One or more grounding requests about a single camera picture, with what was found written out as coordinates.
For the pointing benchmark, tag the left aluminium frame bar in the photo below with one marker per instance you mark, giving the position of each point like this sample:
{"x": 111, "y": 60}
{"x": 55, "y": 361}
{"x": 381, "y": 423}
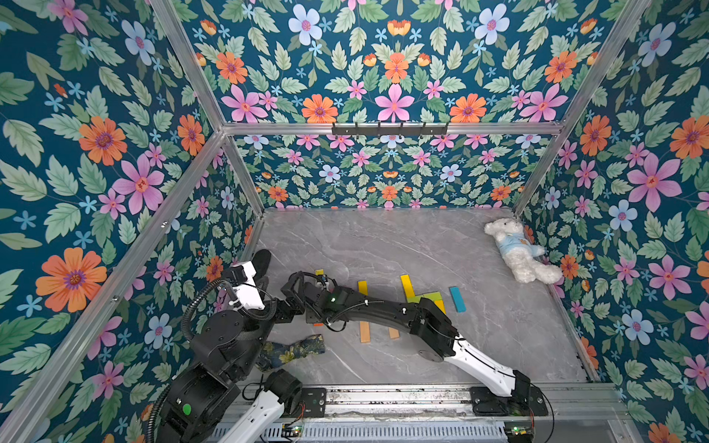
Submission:
{"x": 45, "y": 389}

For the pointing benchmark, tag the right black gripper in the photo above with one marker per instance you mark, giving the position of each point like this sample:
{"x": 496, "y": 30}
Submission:
{"x": 309, "y": 296}

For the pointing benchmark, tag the aluminium frame post back left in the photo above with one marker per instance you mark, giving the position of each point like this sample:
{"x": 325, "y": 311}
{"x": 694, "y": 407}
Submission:
{"x": 178, "y": 38}

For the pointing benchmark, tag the white teddy bear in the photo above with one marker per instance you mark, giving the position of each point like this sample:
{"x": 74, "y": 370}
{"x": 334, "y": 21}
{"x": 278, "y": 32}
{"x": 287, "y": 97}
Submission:
{"x": 519, "y": 254}

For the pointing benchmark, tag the aluminium frame post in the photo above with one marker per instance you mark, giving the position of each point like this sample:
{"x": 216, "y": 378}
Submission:
{"x": 630, "y": 17}
{"x": 178, "y": 38}

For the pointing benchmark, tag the metal base rail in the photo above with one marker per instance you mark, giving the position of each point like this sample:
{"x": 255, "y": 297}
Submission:
{"x": 565, "y": 401}

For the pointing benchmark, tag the long yellow block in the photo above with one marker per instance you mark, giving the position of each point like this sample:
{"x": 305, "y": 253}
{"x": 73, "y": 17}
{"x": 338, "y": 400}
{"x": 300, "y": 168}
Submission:
{"x": 363, "y": 288}

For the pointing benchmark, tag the small lime green block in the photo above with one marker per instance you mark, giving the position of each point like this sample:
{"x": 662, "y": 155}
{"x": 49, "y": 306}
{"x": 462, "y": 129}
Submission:
{"x": 433, "y": 296}

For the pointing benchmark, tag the teal blue block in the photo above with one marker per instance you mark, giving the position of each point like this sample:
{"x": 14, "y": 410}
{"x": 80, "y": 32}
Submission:
{"x": 457, "y": 299}

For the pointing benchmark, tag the floral patterned pouch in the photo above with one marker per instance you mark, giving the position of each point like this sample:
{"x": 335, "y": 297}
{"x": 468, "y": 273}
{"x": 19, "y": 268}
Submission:
{"x": 276, "y": 355}

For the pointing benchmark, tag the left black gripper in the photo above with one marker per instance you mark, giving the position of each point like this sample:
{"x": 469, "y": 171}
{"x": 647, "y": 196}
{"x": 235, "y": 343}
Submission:
{"x": 281, "y": 314}

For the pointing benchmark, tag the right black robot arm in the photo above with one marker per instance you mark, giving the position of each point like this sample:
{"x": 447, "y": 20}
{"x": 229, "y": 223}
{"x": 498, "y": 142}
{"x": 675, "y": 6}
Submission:
{"x": 442, "y": 342}

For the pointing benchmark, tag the black hook rail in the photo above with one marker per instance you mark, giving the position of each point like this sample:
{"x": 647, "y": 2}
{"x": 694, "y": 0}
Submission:
{"x": 411, "y": 130}

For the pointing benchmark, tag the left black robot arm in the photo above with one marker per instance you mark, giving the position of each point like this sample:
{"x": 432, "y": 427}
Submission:
{"x": 225, "y": 352}

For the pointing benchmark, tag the aluminium frame post back right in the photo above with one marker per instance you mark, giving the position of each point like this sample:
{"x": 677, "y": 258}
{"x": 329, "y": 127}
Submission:
{"x": 630, "y": 17}

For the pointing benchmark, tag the black oval case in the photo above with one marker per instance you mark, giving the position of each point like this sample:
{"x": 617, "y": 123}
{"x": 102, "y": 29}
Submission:
{"x": 261, "y": 262}

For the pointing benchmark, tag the horizontal aluminium frame bar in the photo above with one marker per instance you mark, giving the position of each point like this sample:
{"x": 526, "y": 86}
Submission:
{"x": 288, "y": 129}

